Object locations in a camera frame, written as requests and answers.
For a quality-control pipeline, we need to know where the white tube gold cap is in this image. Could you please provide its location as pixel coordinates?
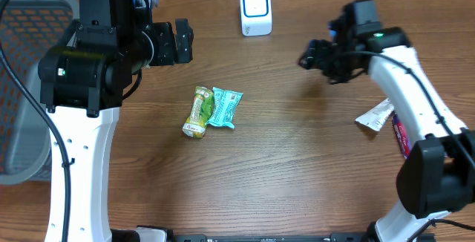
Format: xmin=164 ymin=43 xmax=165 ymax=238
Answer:
xmin=355 ymin=98 xmax=394 ymax=132

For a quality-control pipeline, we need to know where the teal snack wrapper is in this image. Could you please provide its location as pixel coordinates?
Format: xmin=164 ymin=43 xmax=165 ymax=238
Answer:
xmin=206 ymin=87 xmax=243 ymax=129

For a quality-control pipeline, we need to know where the green yellow snack bar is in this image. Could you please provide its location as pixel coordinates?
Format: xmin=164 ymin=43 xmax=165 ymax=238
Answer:
xmin=182 ymin=86 xmax=214 ymax=139

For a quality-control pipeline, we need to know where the purple pad package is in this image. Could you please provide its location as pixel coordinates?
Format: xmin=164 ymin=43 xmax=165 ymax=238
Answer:
xmin=391 ymin=113 xmax=411 ymax=159

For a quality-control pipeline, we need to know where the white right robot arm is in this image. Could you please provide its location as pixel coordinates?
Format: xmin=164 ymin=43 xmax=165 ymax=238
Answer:
xmin=298 ymin=0 xmax=474 ymax=241

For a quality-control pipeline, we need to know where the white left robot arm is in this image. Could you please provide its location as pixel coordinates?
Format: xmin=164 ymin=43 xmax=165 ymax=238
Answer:
xmin=39 ymin=0 xmax=194 ymax=242

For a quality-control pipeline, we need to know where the white barcode scanner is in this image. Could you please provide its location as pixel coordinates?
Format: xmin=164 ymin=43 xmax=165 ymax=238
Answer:
xmin=240 ymin=0 xmax=272 ymax=36

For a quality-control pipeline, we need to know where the grey plastic basket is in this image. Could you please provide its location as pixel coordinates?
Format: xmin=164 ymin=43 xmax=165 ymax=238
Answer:
xmin=0 ymin=0 xmax=79 ymax=186

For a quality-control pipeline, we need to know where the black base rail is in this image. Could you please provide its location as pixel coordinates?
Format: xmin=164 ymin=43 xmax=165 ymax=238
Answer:
xmin=166 ymin=231 xmax=365 ymax=242

